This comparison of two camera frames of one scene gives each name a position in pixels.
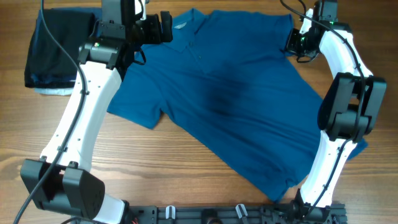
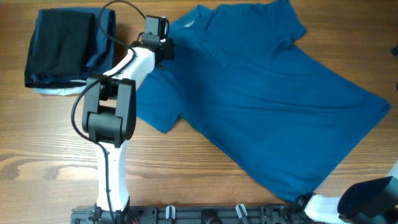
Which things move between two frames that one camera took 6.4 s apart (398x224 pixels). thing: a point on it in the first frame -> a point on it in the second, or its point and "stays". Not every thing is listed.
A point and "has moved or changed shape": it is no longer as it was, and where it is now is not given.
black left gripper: (155, 35) -> (169, 46)
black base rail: (263, 213) stays
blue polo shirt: (227, 84) has moved or changed shape
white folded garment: (55, 91) stays
